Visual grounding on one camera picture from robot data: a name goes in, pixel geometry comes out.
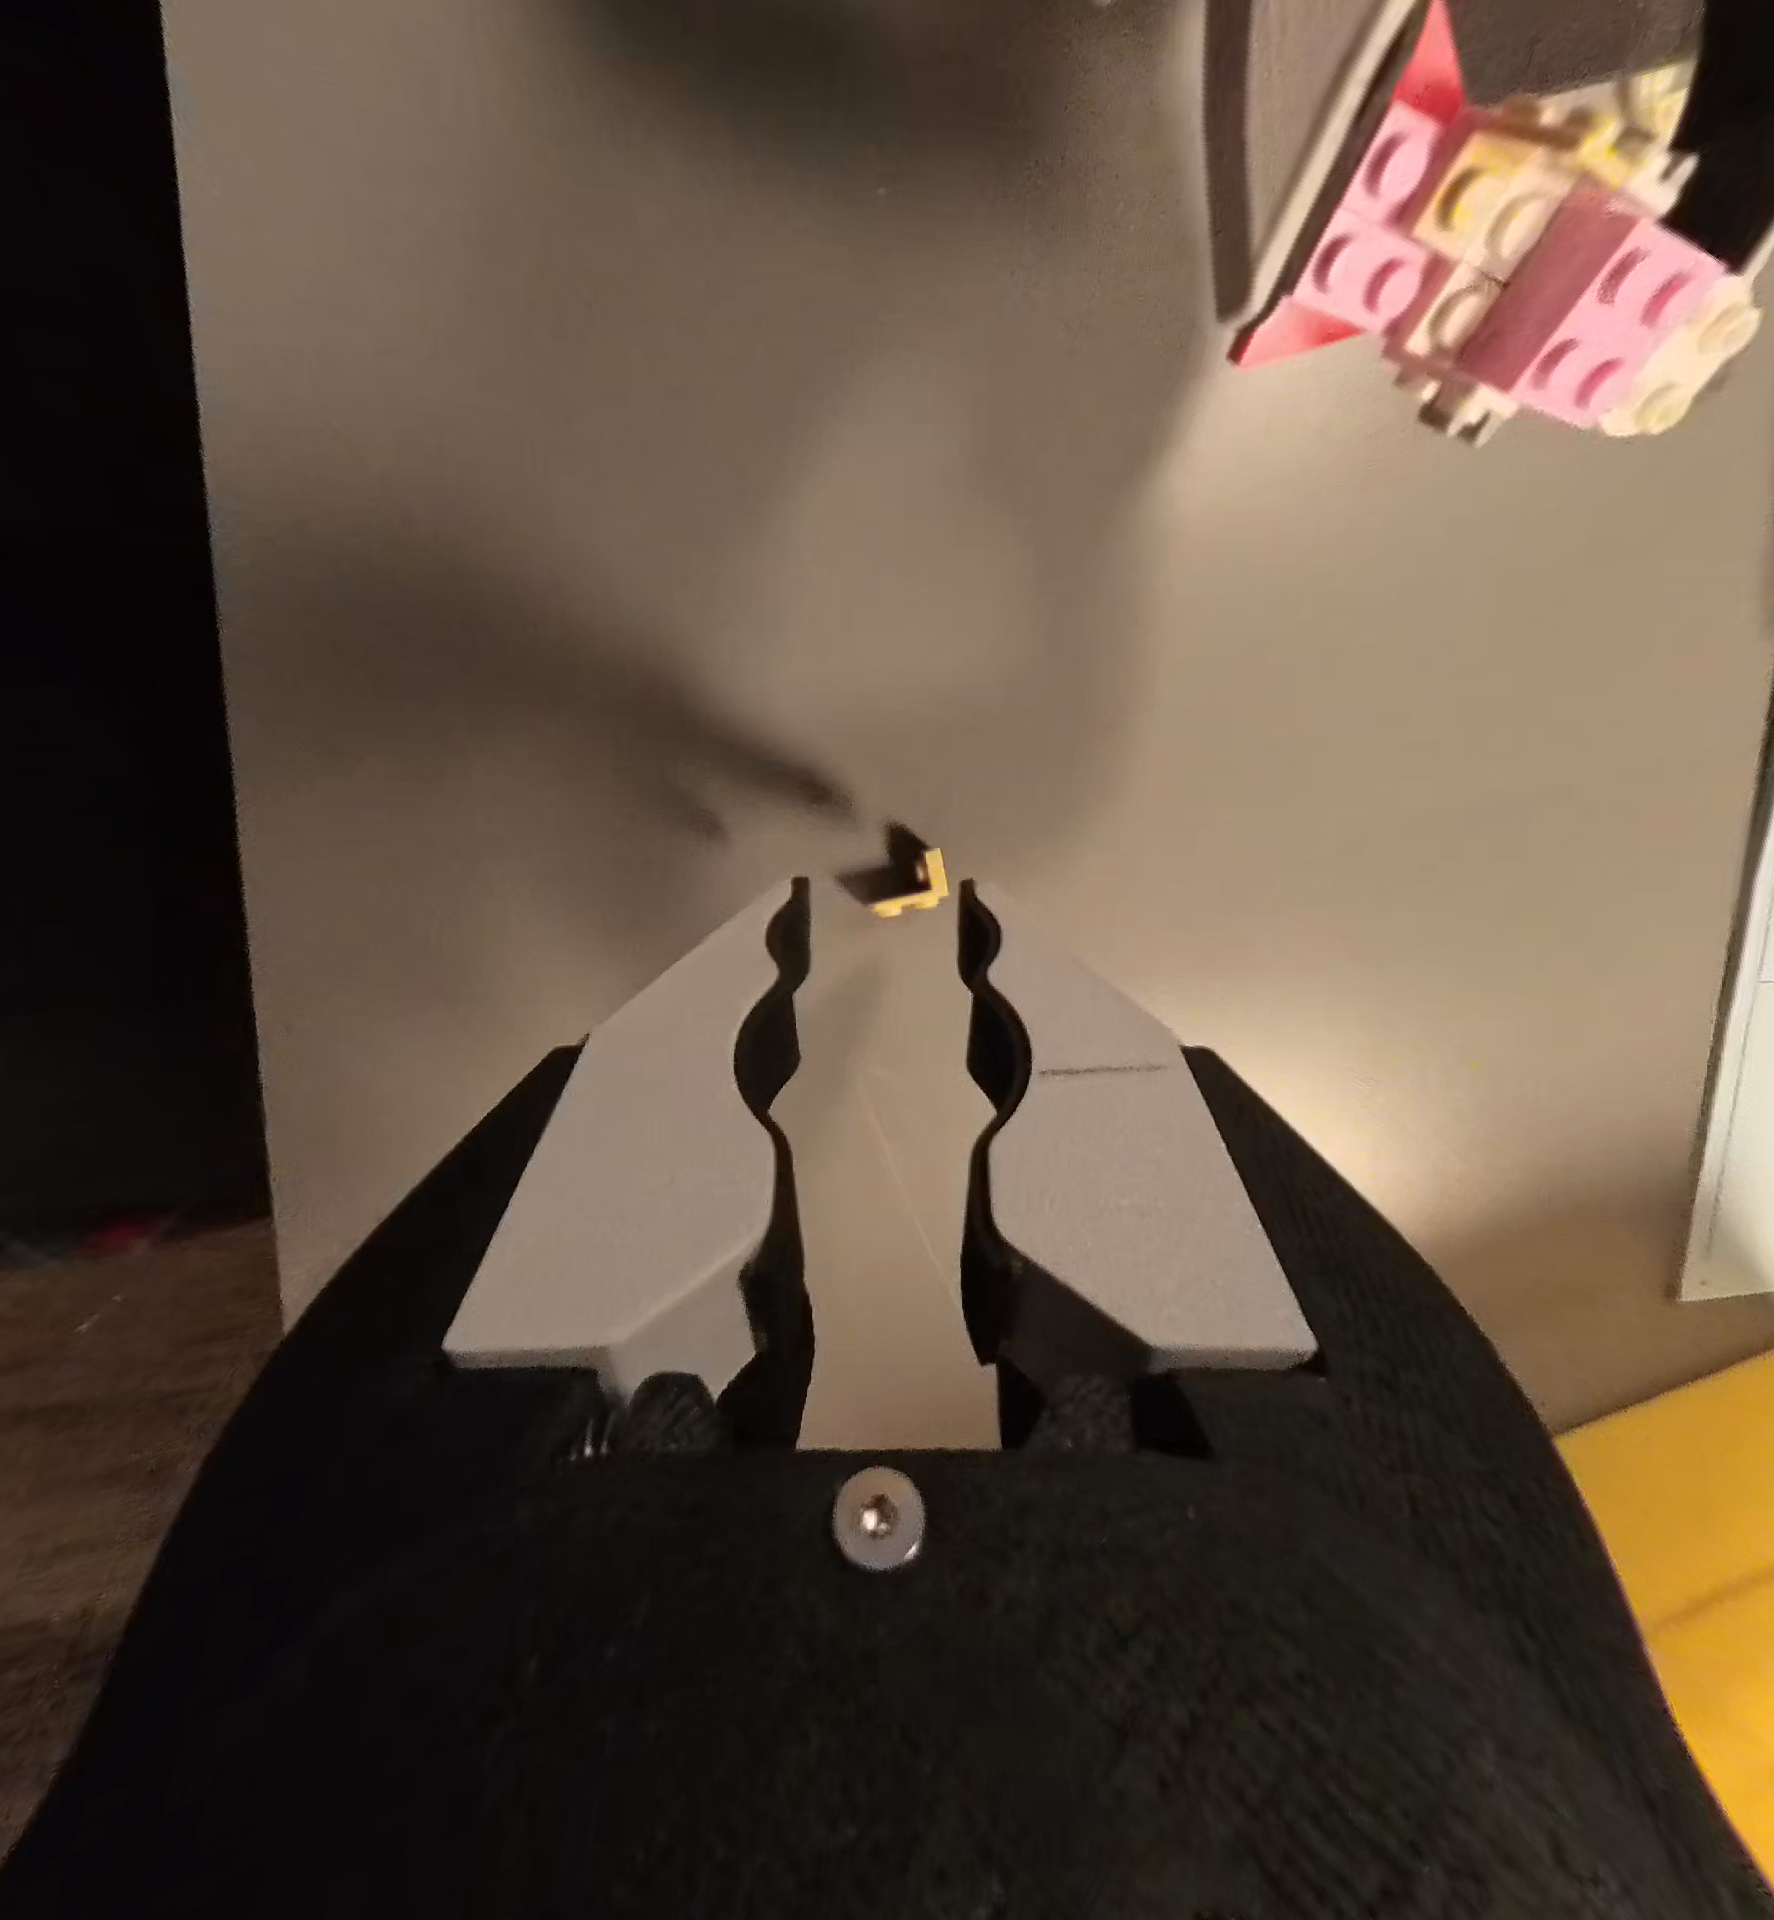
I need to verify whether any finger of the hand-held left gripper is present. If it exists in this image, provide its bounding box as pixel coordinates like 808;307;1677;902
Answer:
1668;0;1774;281
1201;0;1432;325

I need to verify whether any yellow box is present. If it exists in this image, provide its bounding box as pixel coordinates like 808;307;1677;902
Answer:
1554;1338;1774;1920

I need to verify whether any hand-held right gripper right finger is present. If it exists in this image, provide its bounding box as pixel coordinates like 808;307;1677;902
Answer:
952;878;1318;1458

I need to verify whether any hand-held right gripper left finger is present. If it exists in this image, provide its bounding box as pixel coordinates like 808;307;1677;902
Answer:
441;876;817;1452

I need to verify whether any small yellow toy brick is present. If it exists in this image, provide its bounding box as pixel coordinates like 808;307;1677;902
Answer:
834;822;955;921

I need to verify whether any pink and cream toy brick model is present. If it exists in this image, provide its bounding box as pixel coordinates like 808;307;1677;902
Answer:
1227;0;1765;446

